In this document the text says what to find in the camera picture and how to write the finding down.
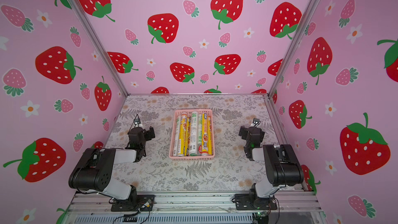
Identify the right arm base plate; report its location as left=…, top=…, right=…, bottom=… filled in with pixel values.
left=231, top=194, right=278, bottom=211

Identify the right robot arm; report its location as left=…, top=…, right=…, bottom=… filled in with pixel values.
left=238, top=126, right=304, bottom=202

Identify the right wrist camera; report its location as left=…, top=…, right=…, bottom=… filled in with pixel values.
left=251, top=118, right=261, bottom=127

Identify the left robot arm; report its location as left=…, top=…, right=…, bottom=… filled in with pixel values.
left=68, top=127, right=155, bottom=206

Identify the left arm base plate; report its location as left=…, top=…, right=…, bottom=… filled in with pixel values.
left=111, top=195, right=155, bottom=212

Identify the white grape wrap roll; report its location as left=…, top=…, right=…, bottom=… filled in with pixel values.
left=189, top=111, right=199, bottom=156

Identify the pink plastic basket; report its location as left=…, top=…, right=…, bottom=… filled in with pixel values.
left=169, top=109, right=216, bottom=160

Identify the aluminium frame rail front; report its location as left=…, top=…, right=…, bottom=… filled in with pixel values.
left=61, top=189, right=327, bottom=224

